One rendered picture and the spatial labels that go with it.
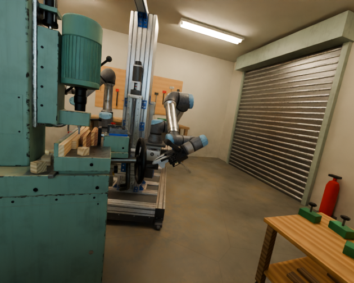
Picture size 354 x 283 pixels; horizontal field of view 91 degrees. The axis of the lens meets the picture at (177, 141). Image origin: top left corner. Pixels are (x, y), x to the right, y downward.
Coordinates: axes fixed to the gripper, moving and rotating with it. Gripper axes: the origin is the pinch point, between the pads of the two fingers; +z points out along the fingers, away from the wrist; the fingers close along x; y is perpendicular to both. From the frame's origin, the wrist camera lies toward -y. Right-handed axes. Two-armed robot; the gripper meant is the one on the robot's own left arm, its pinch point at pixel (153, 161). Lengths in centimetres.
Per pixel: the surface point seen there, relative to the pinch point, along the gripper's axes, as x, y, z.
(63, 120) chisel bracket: 8, -39, 32
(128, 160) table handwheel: 9.4, -4.0, 12.5
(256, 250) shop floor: 6, 125, -52
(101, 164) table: -16.3, -16.1, 22.1
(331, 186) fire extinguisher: 31, 154, -198
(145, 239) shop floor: 39, 78, 31
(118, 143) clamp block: 6.7, -16.9, 13.2
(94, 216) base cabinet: -11.0, 7.0, 37.4
